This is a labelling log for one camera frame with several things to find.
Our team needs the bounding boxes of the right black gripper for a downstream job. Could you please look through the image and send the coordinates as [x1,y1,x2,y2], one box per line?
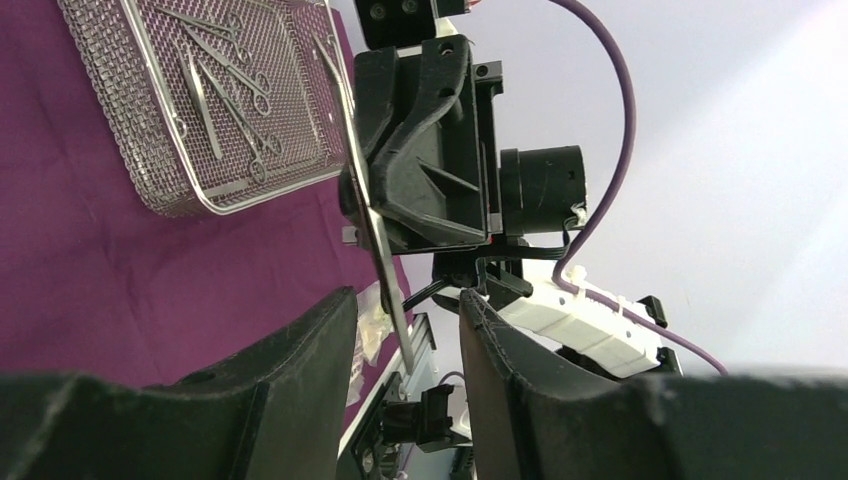
[353,1,587,255]

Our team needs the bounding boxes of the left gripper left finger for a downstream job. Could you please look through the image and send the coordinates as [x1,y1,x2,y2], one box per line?
[1,287,358,479]

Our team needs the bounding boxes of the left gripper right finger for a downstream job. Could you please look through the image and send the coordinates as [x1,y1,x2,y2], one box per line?
[459,290,847,479]

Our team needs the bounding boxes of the white gauze bag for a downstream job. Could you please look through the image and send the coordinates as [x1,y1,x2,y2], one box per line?
[346,282,393,407]

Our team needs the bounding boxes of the metal tweezers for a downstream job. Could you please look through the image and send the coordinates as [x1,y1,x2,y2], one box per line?
[180,48,223,160]
[312,35,415,373]

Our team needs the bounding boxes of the purple cloth wrap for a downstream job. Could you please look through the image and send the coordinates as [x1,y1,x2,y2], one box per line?
[1,1,376,386]

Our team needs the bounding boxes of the wire mesh instrument tray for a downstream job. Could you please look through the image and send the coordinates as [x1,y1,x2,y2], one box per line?
[60,1,349,217]

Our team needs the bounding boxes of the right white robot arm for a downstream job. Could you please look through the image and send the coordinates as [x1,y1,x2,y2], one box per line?
[339,1,675,379]

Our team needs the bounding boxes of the metal surgical scissors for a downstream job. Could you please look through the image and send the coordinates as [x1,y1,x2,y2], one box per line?
[156,7,252,64]

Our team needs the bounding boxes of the metal forceps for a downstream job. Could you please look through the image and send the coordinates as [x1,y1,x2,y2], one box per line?
[182,25,271,116]
[199,62,283,184]

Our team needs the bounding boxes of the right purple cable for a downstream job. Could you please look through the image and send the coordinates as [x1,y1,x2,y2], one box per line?
[546,0,730,378]

